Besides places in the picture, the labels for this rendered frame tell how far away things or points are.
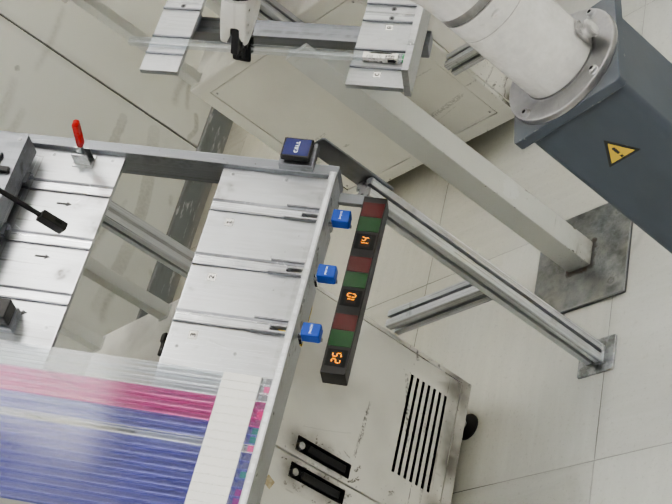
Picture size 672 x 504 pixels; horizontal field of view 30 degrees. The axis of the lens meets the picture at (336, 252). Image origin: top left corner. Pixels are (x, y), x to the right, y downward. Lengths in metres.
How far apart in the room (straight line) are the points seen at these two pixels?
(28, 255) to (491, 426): 1.05
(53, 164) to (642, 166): 1.02
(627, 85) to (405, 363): 0.98
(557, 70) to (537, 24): 0.07
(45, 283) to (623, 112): 0.96
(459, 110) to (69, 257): 1.30
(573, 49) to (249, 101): 1.62
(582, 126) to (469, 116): 1.35
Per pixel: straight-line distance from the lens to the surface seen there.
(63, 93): 4.36
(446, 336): 2.93
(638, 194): 1.89
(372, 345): 2.49
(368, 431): 2.43
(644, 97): 1.78
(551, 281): 2.74
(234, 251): 2.06
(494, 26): 1.70
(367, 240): 2.05
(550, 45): 1.74
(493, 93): 3.05
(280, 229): 2.07
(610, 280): 2.61
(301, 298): 1.96
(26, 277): 2.13
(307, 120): 3.26
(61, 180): 2.23
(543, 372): 2.63
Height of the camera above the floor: 1.62
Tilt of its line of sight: 27 degrees down
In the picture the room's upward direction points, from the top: 56 degrees counter-clockwise
